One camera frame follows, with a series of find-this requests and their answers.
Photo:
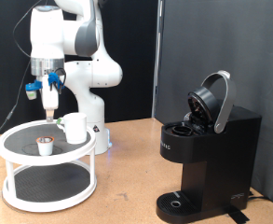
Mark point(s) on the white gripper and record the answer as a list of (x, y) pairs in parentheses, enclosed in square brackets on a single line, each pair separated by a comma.
[(50, 98)]

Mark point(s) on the white mug with green tape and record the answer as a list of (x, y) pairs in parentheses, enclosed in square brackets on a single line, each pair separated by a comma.
[(75, 129)]

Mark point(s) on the orange-rimmed coffee pod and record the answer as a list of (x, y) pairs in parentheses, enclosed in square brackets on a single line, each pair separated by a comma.
[(45, 148)]

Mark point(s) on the black Keurig coffee machine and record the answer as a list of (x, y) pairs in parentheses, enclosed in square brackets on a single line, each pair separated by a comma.
[(223, 155)]

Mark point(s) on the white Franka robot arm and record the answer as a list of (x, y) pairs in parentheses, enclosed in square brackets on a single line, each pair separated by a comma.
[(89, 74)]

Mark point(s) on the white two-tier turntable stand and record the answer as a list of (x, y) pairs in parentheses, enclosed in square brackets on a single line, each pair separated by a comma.
[(18, 140)]

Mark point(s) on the black tape strip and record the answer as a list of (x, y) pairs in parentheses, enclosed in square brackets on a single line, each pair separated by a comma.
[(237, 216)]

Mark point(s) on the dark grey backdrop panel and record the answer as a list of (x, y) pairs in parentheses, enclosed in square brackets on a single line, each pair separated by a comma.
[(251, 46)]

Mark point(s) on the grey metal frame post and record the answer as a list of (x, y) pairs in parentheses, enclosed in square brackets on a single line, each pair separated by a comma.
[(156, 62)]

